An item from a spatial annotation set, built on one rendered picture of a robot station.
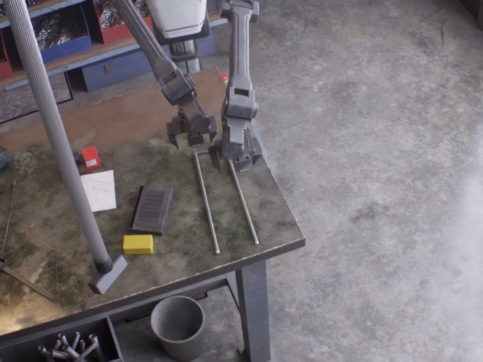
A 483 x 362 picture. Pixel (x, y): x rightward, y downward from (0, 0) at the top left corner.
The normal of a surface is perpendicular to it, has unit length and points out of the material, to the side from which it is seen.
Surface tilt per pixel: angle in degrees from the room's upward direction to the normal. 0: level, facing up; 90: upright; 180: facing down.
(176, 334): 0
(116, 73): 90
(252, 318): 90
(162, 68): 39
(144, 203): 0
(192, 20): 90
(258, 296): 90
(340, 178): 0
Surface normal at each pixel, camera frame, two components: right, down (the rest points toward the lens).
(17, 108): 0.33, 0.71
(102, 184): -0.07, -0.64
